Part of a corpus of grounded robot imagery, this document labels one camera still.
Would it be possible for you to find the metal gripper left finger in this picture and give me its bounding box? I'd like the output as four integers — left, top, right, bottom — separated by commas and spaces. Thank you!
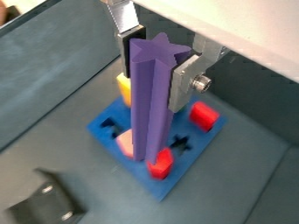
99, 0, 146, 77

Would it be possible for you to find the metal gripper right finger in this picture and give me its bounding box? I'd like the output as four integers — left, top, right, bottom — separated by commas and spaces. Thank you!
169, 34, 230, 113

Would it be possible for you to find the purple star-shaped prism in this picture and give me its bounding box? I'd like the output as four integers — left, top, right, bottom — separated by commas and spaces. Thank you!
130, 32, 191, 164

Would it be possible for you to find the black curved fixture stand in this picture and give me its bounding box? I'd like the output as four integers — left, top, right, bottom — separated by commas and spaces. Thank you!
5, 167, 87, 224

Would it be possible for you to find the short red rounded block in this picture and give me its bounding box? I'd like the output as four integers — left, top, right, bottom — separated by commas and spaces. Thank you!
190, 101, 221, 132

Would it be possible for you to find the yellow arch block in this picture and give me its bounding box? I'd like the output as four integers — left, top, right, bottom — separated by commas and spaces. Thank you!
117, 73, 131, 107

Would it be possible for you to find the blue shape-sorter base block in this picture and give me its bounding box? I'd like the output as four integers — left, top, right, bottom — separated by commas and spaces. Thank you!
89, 97, 227, 201

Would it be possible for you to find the red triangular prism peg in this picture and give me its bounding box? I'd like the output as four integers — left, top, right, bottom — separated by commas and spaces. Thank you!
117, 129, 134, 158

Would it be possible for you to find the tall red hexagonal prism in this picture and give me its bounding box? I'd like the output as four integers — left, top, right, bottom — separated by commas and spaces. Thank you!
146, 148, 174, 180

